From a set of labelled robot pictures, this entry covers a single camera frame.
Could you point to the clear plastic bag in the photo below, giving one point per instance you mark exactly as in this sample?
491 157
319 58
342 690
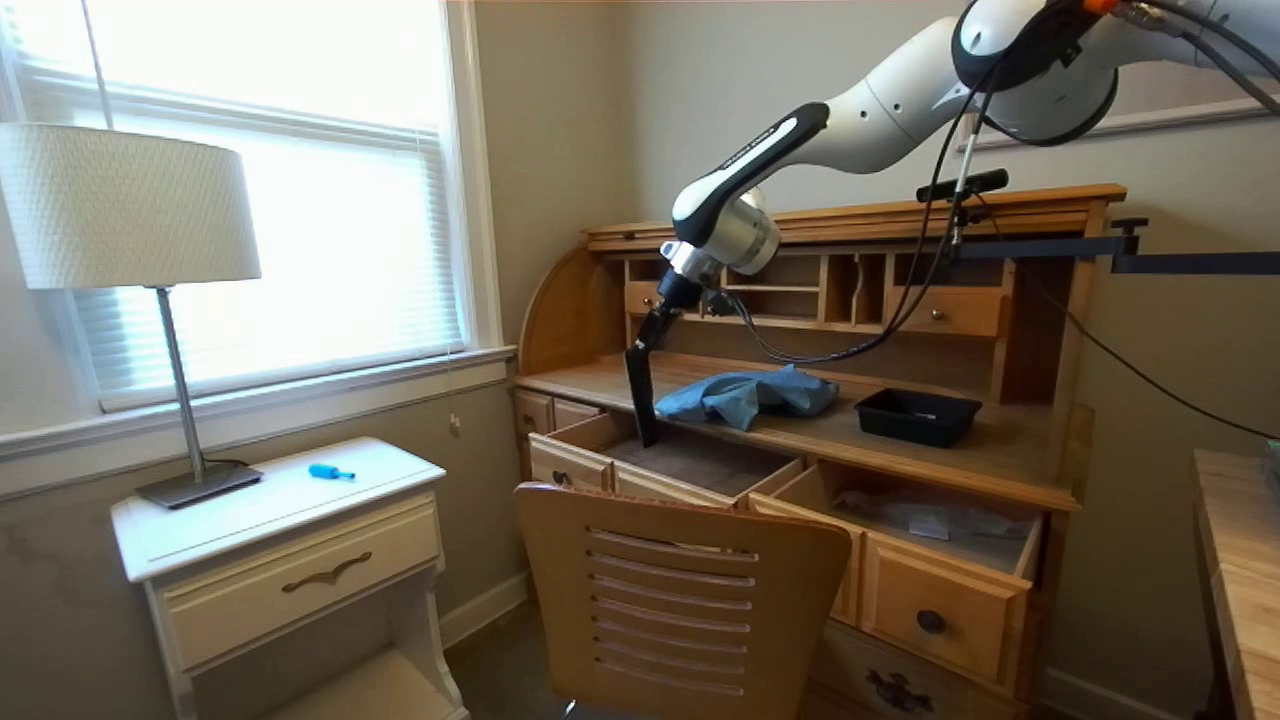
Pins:
935 520

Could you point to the light wooden chair back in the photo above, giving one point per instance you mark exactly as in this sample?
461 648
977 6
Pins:
681 601

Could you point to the light wood open drawer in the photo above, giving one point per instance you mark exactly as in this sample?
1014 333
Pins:
694 462

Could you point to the black plastic tray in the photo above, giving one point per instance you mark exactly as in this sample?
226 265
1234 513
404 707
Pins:
923 418

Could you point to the small hutch drawer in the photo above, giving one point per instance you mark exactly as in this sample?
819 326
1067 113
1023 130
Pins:
949 310

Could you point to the small blue object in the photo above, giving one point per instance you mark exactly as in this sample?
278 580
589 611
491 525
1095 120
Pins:
330 470

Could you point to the white nightstand drawer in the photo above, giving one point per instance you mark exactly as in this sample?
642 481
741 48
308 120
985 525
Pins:
305 580

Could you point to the white window blinds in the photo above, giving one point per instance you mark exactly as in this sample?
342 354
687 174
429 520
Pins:
374 265

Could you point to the black stereo camera bar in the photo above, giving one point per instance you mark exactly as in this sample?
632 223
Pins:
962 185

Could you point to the open drawer with round knob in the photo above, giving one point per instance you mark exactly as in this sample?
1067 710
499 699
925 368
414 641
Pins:
935 614

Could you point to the blue cloth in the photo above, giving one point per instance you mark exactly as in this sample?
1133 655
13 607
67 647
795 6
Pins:
745 398

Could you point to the white nightstand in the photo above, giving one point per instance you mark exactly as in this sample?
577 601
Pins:
293 586

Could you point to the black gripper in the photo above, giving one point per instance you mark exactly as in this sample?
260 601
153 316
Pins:
679 297

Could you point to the white framed window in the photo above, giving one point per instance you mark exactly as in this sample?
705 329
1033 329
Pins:
266 53

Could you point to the brown wooden table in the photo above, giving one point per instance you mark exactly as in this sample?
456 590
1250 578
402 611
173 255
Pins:
1240 574

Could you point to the white shade table lamp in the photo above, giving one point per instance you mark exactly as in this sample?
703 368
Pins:
121 200

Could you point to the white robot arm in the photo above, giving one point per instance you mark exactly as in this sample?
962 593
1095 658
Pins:
880 113

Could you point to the light wood roll-top desk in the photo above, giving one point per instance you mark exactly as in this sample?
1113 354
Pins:
935 455

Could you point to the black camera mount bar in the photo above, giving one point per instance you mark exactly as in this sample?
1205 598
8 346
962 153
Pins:
1201 260

